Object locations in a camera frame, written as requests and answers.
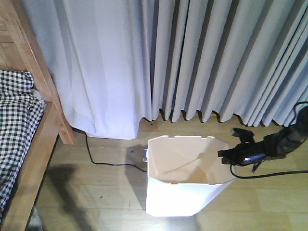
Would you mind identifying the black white checkered bedding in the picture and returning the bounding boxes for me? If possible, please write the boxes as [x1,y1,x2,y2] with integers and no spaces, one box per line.
[0,70,45,212]

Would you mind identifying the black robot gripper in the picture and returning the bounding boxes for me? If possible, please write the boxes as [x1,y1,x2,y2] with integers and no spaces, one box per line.
[218,141,266,166]

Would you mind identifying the grey round rug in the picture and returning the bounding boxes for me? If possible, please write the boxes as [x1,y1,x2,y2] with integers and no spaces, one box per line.
[25,207,43,231]

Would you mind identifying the white floor power outlet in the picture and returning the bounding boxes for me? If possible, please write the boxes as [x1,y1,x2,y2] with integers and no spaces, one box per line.
[143,149,148,163]

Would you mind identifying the wooden bed frame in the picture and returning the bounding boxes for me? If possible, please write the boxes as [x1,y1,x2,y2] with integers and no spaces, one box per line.
[0,0,75,231]

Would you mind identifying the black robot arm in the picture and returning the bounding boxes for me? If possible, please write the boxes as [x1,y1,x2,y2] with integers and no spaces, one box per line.
[218,107,308,171]

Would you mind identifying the black power cord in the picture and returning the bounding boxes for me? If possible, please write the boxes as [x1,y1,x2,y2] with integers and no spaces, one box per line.
[72,127,148,173]

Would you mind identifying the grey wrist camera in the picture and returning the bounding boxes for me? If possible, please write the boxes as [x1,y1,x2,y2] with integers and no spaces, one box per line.
[231,128,254,141]

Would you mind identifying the white plastic trash bin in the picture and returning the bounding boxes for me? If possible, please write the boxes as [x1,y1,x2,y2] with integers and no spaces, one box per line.
[145,135,235,217]

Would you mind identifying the light grey curtains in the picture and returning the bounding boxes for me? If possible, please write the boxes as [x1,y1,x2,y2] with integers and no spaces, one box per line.
[23,0,308,139]

